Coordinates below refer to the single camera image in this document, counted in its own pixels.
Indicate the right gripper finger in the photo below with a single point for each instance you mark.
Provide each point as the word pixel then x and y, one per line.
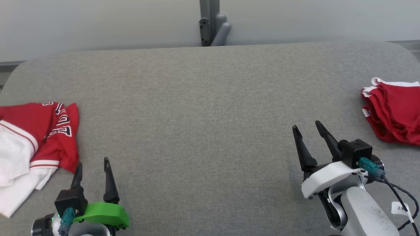
pixel 329 141
pixel 303 152

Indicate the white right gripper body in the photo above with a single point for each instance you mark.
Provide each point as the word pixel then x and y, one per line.
pixel 328 178

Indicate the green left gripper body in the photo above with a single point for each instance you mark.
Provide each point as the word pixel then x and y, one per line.
pixel 103 213

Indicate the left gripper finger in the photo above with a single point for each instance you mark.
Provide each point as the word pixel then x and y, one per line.
pixel 111 186
pixel 77 178

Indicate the red white lettered jersey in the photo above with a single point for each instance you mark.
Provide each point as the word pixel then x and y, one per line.
pixel 49 131

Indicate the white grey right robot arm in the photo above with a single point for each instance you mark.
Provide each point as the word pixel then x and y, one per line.
pixel 364 213

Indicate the folded red garment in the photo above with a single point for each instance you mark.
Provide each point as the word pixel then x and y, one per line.
pixel 393 111

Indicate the right wrist black motor cylinder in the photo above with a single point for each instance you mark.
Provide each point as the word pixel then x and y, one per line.
pixel 379 162

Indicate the wrist black motor cylinder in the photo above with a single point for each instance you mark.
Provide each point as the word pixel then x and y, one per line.
pixel 42 226
pixel 379 162

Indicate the left wrist black motor cylinder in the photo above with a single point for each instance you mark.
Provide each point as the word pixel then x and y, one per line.
pixel 42 226

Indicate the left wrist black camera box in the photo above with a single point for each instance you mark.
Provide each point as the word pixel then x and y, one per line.
pixel 70 200

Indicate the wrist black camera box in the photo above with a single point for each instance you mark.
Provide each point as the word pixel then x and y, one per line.
pixel 356 152
pixel 70 200

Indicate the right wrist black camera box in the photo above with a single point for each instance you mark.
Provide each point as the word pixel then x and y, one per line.
pixel 356 152

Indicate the grey rounded post fitting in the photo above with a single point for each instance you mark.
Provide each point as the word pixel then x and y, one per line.
pixel 222 31

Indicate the grey vertical metal post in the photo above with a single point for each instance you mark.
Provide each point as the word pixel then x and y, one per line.
pixel 210 9

